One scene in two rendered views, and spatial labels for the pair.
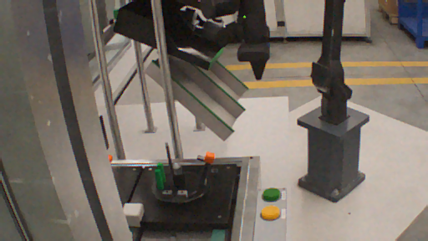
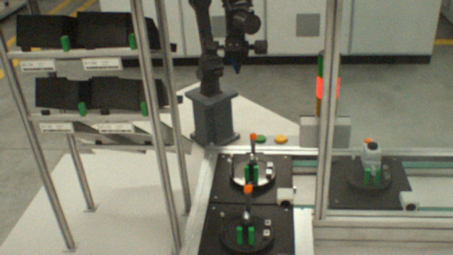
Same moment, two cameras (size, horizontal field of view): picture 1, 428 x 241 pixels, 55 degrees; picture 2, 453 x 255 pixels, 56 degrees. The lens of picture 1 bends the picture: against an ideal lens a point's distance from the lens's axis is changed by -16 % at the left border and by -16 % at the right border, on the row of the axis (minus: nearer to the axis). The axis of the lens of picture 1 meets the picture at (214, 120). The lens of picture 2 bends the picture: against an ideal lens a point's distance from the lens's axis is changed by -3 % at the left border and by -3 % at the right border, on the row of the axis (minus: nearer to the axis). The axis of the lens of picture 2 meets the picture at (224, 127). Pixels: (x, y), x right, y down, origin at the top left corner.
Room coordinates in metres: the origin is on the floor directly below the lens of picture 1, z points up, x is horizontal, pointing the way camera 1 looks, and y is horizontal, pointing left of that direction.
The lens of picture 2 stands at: (1.04, 1.13, 1.80)
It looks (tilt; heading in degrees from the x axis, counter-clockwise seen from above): 32 degrees down; 269
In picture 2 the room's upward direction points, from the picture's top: 4 degrees counter-clockwise
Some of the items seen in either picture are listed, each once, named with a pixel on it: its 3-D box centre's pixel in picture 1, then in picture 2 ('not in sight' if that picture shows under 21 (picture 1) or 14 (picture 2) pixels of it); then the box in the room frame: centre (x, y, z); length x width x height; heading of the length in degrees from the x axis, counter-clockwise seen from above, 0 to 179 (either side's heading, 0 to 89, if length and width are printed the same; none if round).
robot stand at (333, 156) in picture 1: (333, 151); (213, 115); (1.04, -0.30, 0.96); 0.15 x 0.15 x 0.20; 35
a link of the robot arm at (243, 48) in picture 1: (253, 28); (235, 38); (0.96, -0.10, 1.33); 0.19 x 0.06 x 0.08; 170
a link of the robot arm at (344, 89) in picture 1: (333, 85); (210, 70); (1.04, -0.30, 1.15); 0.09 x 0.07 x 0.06; 24
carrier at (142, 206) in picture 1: (178, 176); (252, 164); (0.94, 0.10, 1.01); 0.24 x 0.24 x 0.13; 80
